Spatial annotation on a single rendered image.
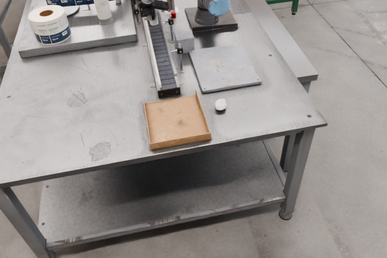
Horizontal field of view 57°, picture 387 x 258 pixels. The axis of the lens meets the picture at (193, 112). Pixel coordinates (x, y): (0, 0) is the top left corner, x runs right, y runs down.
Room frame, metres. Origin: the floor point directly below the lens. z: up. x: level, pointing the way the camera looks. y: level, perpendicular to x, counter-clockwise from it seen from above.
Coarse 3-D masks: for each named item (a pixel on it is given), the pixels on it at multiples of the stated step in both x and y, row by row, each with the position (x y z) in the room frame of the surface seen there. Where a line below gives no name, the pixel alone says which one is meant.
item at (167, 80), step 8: (152, 32) 1.86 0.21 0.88; (160, 32) 1.86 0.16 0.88; (152, 40) 1.77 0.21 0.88; (160, 40) 1.77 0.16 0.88; (160, 48) 1.69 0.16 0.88; (160, 56) 1.61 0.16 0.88; (168, 56) 1.60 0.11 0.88; (160, 64) 1.53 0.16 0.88; (168, 64) 1.53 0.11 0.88; (160, 72) 1.47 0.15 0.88; (168, 72) 1.47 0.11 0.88; (160, 80) 1.40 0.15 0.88; (168, 80) 1.40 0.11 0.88; (160, 88) 1.34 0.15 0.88; (168, 88) 1.34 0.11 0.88
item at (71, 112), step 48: (192, 0) 2.34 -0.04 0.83; (240, 0) 2.30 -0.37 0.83; (96, 48) 1.81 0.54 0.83; (144, 48) 1.77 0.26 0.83; (0, 96) 1.42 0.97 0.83; (48, 96) 1.39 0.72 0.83; (96, 96) 1.37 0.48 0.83; (144, 96) 1.35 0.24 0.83; (240, 96) 1.30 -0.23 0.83; (288, 96) 1.28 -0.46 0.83; (0, 144) 1.09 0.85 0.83; (48, 144) 1.07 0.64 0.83; (96, 144) 1.05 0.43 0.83; (144, 144) 1.03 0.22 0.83; (192, 144) 1.02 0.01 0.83
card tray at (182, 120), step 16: (192, 96) 1.32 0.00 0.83; (160, 112) 1.22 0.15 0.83; (176, 112) 1.21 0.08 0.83; (192, 112) 1.21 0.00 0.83; (160, 128) 1.12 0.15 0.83; (176, 128) 1.11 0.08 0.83; (192, 128) 1.10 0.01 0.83; (208, 128) 1.06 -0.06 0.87; (160, 144) 1.00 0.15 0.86; (176, 144) 1.01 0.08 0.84
